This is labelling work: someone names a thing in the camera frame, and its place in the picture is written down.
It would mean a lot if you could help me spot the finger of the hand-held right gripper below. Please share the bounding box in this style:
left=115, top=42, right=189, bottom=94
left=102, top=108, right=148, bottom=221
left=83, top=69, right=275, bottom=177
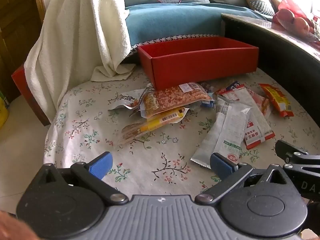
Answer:
left=275, top=140, right=320, bottom=167

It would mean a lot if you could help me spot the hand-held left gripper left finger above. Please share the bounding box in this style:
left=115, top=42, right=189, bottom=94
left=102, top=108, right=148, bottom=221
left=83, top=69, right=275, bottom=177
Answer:
left=41, top=152, right=129, bottom=204

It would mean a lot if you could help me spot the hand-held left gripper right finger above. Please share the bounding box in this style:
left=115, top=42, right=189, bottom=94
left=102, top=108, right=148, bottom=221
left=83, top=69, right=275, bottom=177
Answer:
left=195, top=152, right=288, bottom=204

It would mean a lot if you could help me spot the long silver white snack packet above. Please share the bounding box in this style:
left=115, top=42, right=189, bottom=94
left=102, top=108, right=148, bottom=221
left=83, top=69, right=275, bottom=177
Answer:
left=190, top=97, right=251, bottom=168

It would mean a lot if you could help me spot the white red snack packet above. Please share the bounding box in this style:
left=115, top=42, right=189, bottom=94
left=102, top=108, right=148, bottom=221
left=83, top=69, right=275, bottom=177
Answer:
left=243, top=105, right=276, bottom=151

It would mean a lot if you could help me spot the red yellow snack packet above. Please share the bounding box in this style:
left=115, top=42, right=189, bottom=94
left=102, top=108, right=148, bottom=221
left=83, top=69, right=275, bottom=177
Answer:
left=258, top=83, right=295, bottom=118

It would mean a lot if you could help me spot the orange clear snack packet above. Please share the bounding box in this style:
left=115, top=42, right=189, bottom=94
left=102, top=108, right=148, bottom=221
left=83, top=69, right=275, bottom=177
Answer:
left=139, top=82, right=213, bottom=118

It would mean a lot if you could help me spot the dark snack packet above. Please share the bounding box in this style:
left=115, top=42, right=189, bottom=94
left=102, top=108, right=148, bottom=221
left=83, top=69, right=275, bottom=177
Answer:
left=199, top=81, right=216, bottom=93

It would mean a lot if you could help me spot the red cardboard box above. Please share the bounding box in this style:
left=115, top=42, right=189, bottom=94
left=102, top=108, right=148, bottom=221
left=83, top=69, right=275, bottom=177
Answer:
left=137, top=36, right=260, bottom=91

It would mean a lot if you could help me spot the person's left hand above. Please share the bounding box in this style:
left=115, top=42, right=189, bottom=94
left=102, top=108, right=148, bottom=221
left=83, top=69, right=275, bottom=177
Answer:
left=0, top=210, right=38, bottom=240

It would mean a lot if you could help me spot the floral cloth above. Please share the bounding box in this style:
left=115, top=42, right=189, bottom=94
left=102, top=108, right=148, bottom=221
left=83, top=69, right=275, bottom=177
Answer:
left=43, top=66, right=320, bottom=198

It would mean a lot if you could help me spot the yellow striped clear snack packet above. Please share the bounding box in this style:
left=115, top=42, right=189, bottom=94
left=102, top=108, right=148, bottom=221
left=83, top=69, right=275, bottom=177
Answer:
left=117, top=107, right=190, bottom=146

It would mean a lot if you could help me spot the pink snack packet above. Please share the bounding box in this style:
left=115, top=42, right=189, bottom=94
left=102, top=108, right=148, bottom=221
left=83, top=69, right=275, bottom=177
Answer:
left=249, top=90, right=272, bottom=118

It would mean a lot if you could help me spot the crumpled silver snack packet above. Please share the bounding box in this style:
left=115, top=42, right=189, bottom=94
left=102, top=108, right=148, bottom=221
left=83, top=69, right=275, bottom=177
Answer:
left=108, top=93, right=141, bottom=111

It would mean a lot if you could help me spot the white packet with blue logo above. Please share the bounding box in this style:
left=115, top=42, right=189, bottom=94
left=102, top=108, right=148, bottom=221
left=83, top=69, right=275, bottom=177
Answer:
left=215, top=81, right=253, bottom=105

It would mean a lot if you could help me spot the dark coffee table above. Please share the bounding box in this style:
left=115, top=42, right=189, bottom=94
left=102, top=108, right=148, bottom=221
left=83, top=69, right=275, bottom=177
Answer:
left=221, top=13, right=320, bottom=133

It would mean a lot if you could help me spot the yellow bag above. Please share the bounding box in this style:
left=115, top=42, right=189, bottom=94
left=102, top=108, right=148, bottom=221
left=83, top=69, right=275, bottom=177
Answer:
left=0, top=96, right=10, bottom=129

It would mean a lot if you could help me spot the white towel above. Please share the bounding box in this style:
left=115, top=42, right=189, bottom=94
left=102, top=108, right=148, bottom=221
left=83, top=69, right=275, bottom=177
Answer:
left=24, top=0, right=132, bottom=124

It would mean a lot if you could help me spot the red apple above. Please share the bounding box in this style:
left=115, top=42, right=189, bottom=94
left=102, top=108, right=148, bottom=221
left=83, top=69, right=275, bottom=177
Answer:
left=291, top=17, right=311, bottom=34
left=276, top=8, right=295, bottom=24

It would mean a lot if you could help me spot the red plastic bag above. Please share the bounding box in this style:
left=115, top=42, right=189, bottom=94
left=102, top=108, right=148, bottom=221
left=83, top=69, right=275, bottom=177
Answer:
left=272, top=0, right=320, bottom=43

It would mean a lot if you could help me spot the blue sofa blanket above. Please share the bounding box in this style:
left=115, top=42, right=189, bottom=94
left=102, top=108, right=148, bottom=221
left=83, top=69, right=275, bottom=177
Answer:
left=124, top=2, right=274, bottom=49

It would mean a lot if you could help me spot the wooden cabinet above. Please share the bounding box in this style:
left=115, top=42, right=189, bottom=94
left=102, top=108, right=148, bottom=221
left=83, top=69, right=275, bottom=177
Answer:
left=0, top=0, right=43, bottom=103

